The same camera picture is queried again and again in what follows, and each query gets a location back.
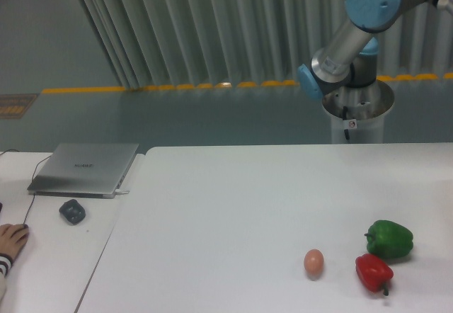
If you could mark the person's hand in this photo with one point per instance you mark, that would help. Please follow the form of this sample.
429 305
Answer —
13 238

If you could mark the striped sleeve forearm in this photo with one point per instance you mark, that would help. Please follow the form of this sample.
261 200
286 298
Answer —
6 264

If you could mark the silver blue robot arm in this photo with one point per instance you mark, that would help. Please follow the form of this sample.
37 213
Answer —
350 58

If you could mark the small black device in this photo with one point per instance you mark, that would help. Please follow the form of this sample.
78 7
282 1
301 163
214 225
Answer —
73 212

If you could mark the silver laptop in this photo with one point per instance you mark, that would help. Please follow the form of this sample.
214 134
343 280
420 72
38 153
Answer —
85 170

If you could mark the white usb plug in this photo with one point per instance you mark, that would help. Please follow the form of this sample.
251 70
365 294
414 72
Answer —
122 191

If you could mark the grey curtain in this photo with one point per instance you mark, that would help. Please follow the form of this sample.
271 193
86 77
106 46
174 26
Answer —
199 42

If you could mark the brown egg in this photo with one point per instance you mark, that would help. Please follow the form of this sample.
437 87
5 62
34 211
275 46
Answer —
313 262

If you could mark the red bell pepper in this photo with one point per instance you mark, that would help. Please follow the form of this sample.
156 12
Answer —
373 273

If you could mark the green bell pepper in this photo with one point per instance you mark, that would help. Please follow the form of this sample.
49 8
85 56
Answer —
388 240

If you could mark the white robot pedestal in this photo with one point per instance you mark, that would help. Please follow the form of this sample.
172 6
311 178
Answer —
357 115

